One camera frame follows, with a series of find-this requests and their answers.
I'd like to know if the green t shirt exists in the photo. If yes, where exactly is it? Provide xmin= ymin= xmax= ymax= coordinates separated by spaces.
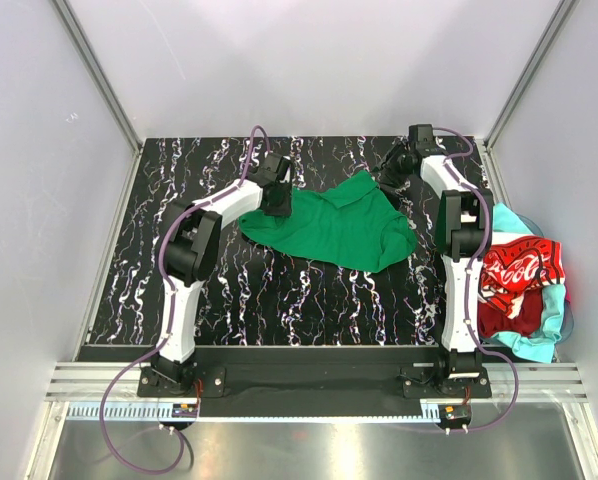
xmin=239 ymin=171 xmax=418 ymax=273

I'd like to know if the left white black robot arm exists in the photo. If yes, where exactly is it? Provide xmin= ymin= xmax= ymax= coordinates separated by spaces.
xmin=146 ymin=153 xmax=294 ymax=391

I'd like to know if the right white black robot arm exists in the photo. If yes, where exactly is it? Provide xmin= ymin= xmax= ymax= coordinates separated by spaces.
xmin=380 ymin=124 xmax=493 ymax=397

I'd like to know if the black marbled table mat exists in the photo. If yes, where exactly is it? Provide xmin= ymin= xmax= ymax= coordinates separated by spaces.
xmin=87 ymin=136 xmax=446 ymax=347

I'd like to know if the red coca cola t shirt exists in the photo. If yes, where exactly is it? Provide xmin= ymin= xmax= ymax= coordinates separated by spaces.
xmin=480 ymin=235 xmax=566 ymax=318

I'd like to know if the dark red t shirt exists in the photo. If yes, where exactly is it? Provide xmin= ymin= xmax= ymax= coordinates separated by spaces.
xmin=477 ymin=290 xmax=543 ymax=338

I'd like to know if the turquoise t shirt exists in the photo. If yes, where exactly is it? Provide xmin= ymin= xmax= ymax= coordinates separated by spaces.
xmin=488 ymin=203 xmax=567 ymax=363

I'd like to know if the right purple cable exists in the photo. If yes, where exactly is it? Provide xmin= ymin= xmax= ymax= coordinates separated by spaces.
xmin=431 ymin=125 xmax=520 ymax=434

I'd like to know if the purple cable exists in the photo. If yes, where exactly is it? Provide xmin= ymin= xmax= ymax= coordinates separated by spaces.
xmin=98 ymin=124 xmax=270 ymax=474
xmin=431 ymin=125 xmax=520 ymax=434

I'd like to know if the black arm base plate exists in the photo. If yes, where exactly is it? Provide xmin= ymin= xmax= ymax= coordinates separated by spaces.
xmin=137 ymin=346 xmax=492 ymax=419

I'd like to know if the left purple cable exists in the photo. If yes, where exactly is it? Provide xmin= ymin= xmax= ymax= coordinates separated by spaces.
xmin=98 ymin=124 xmax=270 ymax=474

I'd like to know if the white cable duct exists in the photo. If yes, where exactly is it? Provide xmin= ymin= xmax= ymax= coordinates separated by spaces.
xmin=67 ymin=401 xmax=441 ymax=425

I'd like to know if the aluminium frame rail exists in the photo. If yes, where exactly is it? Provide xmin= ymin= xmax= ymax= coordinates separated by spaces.
xmin=45 ymin=362 xmax=587 ymax=402

